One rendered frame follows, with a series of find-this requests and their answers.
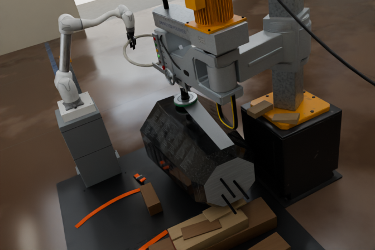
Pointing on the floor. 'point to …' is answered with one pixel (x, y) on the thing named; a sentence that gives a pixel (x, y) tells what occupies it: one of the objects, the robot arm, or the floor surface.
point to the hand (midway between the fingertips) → (132, 46)
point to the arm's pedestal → (90, 147)
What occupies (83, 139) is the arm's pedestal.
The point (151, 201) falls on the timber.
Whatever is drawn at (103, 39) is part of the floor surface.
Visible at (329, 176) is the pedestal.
